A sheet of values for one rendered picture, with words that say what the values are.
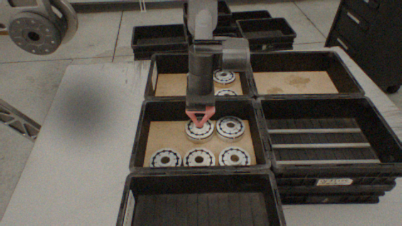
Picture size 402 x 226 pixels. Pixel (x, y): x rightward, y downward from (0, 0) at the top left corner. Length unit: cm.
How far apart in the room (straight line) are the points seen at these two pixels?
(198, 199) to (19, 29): 74
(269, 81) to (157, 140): 56
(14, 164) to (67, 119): 102
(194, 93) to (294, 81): 71
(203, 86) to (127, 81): 89
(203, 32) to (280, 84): 72
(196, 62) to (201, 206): 43
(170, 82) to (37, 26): 52
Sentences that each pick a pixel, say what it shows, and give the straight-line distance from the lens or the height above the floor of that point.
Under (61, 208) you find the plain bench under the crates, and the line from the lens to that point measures 106.
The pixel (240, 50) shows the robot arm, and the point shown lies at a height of 126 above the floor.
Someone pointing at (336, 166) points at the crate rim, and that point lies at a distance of 84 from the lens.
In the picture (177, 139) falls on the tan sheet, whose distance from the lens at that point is 94.
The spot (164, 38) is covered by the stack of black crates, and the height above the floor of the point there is 49.
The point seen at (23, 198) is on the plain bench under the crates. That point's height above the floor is 70.
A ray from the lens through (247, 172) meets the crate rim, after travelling 75.
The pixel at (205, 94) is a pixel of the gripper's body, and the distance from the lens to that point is 61.
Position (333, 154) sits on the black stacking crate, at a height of 83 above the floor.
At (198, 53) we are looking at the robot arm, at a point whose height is 126.
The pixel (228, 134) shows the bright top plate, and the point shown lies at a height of 86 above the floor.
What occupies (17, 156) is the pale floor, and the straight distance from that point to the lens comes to 233.
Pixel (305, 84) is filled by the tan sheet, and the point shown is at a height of 83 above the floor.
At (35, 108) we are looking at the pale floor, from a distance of 266.
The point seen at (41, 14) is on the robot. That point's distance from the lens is 100.
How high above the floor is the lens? 155
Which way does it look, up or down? 45 degrees down
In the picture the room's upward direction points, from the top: straight up
